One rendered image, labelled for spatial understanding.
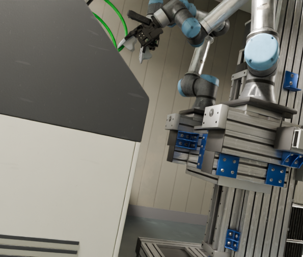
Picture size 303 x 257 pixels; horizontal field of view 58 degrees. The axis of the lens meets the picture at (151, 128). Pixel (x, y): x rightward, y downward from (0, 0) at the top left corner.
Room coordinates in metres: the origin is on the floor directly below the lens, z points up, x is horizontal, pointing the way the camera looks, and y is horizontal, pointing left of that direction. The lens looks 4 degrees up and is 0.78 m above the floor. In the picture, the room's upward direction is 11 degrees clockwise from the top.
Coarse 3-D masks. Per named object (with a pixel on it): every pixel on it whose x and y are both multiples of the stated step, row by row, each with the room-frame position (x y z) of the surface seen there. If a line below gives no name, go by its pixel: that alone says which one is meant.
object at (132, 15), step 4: (128, 12) 1.18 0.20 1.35; (132, 12) 1.18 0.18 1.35; (128, 16) 1.20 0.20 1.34; (132, 16) 1.18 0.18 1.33; (136, 16) 1.18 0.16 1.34; (140, 16) 1.18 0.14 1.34; (144, 16) 1.18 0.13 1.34; (136, 20) 1.22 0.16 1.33; (140, 20) 1.19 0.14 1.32; (144, 20) 1.18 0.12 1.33; (148, 20) 1.18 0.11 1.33; (148, 24) 1.19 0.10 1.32
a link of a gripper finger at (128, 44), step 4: (132, 36) 1.20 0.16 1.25; (124, 40) 1.20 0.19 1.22; (128, 40) 1.20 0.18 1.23; (132, 40) 1.20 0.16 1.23; (120, 44) 1.21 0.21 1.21; (124, 44) 1.21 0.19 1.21; (128, 44) 1.21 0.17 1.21; (132, 44) 1.21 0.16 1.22; (128, 48) 1.21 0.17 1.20; (132, 48) 1.21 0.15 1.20
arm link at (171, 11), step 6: (174, 0) 1.14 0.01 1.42; (180, 0) 1.13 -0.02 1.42; (186, 0) 1.14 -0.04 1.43; (168, 6) 1.15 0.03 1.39; (174, 6) 1.14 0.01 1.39; (180, 6) 1.13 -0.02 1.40; (186, 6) 1.15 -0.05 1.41; (168, 12) 1.15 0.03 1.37; (174, 12) 1.14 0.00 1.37; (168, 18) 1.17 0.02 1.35
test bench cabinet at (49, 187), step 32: (0, 128) 0.84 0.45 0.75; (32, 128) 0.87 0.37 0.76; (64, 128) 0.90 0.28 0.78; (0, 160) 0.85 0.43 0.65; (32, 160) 0.88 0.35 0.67; (64, 160) 0.90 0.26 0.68; (96, 160) 0.93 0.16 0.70; (128, 160) 0.96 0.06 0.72; (0, 192) 0.86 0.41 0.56; (32, 192) 0.88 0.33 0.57; (64, 192) 0.91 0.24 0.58; (96, 192) 0.94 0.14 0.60; (128, 192) 0.97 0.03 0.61; (0, 224) 0.86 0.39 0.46; (32, 224) 0.89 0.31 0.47; (64, 224) 0.91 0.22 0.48; (96, 224) 0.94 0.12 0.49; (0, 256) 0.86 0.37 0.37; (32, 256) 0.89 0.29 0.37; (64, 256) 0.92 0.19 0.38; (96, 256) 0.95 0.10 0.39
